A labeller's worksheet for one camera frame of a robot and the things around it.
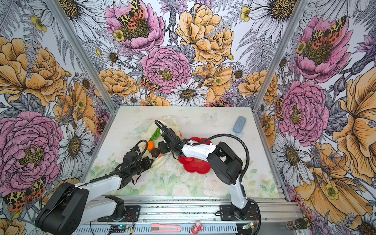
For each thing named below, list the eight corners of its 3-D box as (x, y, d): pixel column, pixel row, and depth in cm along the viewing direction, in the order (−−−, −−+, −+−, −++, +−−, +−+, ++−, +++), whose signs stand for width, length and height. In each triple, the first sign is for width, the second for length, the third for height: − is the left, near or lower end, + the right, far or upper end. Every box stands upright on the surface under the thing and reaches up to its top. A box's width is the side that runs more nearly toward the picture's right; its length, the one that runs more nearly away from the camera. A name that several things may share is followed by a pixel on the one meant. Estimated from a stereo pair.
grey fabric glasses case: (231, 131, 111) (232, 128, 108) (237, 117, 120) (238, 114, 117) (240, 135, 109) (241, 132, 106) (246, 120, 118) (247, 117, 115)
